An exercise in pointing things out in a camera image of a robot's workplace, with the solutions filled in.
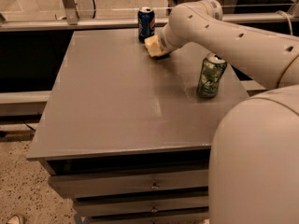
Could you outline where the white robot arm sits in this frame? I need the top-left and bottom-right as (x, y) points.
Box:
(161, 0), (299, 224)

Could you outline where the green soda can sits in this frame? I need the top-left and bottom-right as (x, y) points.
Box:
(197, 53), (227, 98)

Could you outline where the middle grey drawer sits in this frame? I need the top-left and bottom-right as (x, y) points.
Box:
(74, 196), (208, 217)

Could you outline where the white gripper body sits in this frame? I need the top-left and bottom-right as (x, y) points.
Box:
(158, 24), (187, 52)

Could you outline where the yellow sponge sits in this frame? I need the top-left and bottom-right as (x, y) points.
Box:
(144, 35), (170, 58)

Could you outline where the blue pepsi can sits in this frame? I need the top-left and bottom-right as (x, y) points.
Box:
(137, 7), (155, 42)

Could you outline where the bottom grey drawer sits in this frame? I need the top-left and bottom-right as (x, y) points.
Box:
(89, 209), (208, 224)

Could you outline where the white cable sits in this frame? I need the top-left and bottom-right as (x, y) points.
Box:
(275, 10), (295, 37)

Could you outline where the white shoe tip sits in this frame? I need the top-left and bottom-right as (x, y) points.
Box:
(6, 214), (25, 224)

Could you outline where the metal railing frame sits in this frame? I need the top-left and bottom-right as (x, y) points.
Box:
(0, 0), (299, 33)

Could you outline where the grey drawer cabinet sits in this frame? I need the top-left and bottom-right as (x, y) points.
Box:
(26, 26), (250, 224)

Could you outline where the grey drawer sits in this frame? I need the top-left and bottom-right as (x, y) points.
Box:
(89, 209), (208, 224)
(50, 170), (208, 198)
(74, 196), (208, 217)

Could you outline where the top grey drawer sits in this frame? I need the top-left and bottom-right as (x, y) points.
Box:
(50, 170), (208, 198)

